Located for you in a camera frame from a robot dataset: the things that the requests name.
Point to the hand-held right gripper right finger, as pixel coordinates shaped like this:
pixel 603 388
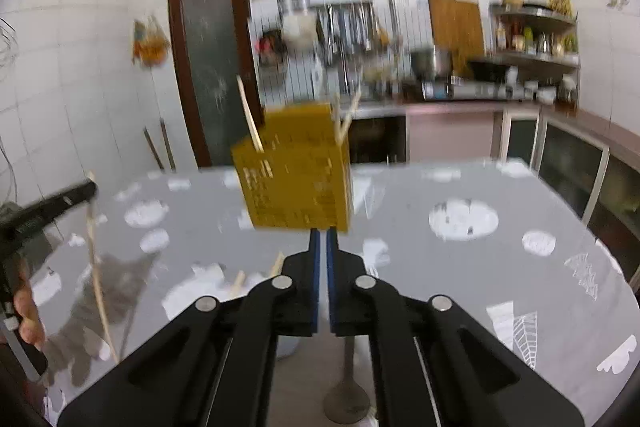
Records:
pixel 332 287

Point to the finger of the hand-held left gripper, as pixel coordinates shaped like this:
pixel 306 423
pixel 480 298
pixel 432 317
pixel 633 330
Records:
pixel 65 202

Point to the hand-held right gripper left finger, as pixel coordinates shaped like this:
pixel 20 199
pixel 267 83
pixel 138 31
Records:
pixel 314 287

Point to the wooden chopstick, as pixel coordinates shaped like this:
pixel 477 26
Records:
pixel 237 283
pixel 337 119
pixel 276 265
pixel 250 117
pixel 97 277
pixel 351 112

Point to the yellow slotted utensil holder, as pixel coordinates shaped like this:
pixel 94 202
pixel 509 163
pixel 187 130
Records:
pixel 295 177

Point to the row of hanging utensils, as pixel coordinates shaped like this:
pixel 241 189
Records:
pixel 350 29

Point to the person's left hand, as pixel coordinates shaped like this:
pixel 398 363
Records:
pixel 30 312

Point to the wooden stick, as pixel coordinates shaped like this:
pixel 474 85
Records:
pixel 152 149
pixel 168 144

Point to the grey printed tablecloth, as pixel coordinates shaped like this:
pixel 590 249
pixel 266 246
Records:
pixel 450 287

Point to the plastic bag of oranges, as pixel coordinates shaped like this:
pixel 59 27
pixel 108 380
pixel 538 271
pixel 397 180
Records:
pixel 150 44

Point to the white dish soap bottle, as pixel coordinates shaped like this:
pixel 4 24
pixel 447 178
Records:
pixel 317 79

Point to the steel gas stove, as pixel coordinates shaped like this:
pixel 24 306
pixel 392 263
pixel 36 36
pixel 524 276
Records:
pixel 465 89

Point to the red and black bag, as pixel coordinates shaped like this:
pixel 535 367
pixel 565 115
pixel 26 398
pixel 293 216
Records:
pixel 271 49

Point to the steel cooking pot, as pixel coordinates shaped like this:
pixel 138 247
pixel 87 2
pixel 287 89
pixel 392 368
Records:
pixel 431 63

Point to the white hanging cloth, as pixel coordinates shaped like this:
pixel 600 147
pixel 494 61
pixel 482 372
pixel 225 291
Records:
pixel 298 28

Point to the black wok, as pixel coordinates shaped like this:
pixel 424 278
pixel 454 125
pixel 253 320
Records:
pixel 487 69

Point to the kitchen counter cabinet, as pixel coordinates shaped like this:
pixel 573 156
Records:
pixel 560 147

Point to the rectangular wooden cutting board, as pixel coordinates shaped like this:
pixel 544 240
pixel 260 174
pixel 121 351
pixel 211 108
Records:
pixel 455 29

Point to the metal corner shelf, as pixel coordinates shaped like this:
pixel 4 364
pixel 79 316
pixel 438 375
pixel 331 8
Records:
pixel 535 59

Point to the row of condiment bottles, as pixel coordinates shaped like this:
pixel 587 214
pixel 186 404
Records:
pixel 530 39

